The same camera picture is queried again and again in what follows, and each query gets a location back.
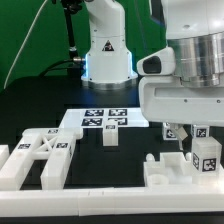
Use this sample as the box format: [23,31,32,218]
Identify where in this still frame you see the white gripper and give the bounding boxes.
[139,76,224,150]

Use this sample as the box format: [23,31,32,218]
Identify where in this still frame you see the white cable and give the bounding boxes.
[3,0,50,90]

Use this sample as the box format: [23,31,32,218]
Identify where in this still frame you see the white part at left edge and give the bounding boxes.
[0,145,9,169]

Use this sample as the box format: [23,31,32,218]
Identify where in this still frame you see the black cables at base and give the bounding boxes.
[39,57,87,78]

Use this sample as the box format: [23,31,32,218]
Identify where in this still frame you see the white chair seat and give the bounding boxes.
[143,151,224,188]

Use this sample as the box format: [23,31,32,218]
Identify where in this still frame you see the white U-shaped obstacle fence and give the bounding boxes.
[0,183,224,217]

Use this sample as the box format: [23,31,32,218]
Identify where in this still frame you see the black camera stand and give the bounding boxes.
[51,0,83,77]

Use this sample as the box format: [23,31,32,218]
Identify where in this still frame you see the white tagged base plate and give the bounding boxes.
[59,107,149,129]

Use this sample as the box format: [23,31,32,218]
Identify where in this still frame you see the white tagged cube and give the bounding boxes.
[191,125,210,138]
[162,123,176,140]

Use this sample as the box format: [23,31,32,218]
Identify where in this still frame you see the white tagged cube right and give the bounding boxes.
[191,125,210,138]

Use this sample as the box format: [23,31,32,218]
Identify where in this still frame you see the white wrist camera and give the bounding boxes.
[136,47,176,76]

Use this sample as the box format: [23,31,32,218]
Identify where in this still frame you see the white tagged cube left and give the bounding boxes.
[162,123,176,140]

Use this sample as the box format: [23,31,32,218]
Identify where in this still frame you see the white chair back frame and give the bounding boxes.
[0,128,83,191]

